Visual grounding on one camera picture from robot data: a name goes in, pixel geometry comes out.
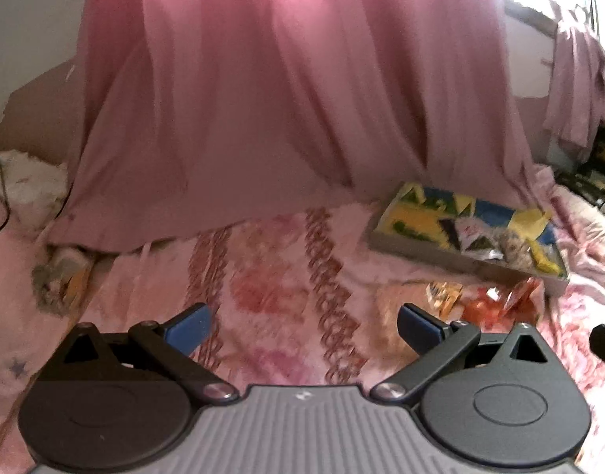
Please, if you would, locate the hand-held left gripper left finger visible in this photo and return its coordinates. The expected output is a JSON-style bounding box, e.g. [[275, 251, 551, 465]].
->
[[36, 303, 239, 403]]

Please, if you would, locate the large pink curtain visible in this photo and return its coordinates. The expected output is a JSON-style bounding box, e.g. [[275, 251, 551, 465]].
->
[[51, 0, 555, 252]]

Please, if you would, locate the grey box with colourful lining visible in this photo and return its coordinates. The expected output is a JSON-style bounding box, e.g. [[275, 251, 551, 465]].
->
[[366, 181, 571, 297]]

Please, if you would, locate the brown crumbly snack packet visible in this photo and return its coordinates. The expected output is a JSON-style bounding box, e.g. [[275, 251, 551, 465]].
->
[[495, 229, 530, 265]]

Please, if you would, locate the beige rice cracker packet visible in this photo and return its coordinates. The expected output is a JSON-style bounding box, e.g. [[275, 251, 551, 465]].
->
[[374, 284, 434, 341]]

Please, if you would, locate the small mauve curtain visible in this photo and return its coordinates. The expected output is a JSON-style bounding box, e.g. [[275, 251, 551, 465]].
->
[[542, 0, 605, 154]]

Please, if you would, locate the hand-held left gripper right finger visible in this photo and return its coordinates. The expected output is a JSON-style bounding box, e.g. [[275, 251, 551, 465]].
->
[[370, 303, 570, 402]]

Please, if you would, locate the black yellow table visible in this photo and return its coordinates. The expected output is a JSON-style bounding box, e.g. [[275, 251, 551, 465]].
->
[[554, 126, 605, 218]]

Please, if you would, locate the yellow orange snack packet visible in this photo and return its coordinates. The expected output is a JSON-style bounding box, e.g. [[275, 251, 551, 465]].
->
[[428, 281, 465, 318]]

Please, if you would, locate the silver pickled vegetable packet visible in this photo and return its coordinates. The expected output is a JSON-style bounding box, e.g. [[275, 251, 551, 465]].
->
[[455, 214, 503, 261]]

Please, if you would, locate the white fluffy cloth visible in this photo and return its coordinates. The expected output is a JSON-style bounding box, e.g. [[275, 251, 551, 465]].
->
[[0, 150, 69, 228]]

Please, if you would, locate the grey yellow patterned cloth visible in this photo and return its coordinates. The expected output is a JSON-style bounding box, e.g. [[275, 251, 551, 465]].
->
[[33, 249, 93, 314]]

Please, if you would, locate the pink floral bedsheet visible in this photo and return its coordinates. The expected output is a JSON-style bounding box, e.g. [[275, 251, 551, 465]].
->
[[85, 165, 605, 406]]

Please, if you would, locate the orange white snack packet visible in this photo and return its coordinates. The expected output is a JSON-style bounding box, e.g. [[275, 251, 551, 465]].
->
[[460, 276, 545, 331]]

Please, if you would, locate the pink star blanket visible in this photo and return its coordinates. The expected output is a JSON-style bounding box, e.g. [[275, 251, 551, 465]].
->
[[0, 217, 86, 474]]

